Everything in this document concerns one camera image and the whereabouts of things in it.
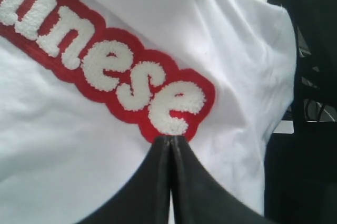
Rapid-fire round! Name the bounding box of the black stand frame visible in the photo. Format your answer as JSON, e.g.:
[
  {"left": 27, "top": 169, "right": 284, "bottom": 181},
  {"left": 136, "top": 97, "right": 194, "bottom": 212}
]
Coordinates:
[{"left": 265, "top": 0, "right": 336, "bottom": 223}]

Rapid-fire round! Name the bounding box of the white t-shirt red lettering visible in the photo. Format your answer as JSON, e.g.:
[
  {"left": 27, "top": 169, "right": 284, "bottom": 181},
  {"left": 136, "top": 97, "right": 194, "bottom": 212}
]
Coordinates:
[{"left": 1, "top": 0, "right": 296, "bottom": 223}]

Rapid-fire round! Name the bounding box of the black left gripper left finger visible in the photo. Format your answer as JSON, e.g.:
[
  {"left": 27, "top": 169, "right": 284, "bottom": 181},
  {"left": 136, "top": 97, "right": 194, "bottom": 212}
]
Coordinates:
[{"left": 80, "top": 136, "right": 171, "bottom": 224}]

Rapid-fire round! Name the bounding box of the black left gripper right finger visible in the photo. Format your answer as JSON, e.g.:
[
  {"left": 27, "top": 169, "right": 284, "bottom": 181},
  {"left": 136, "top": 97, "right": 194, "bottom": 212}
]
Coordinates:
[{"left": 170, "top": 136, "right": 269, "bottom": 224}]

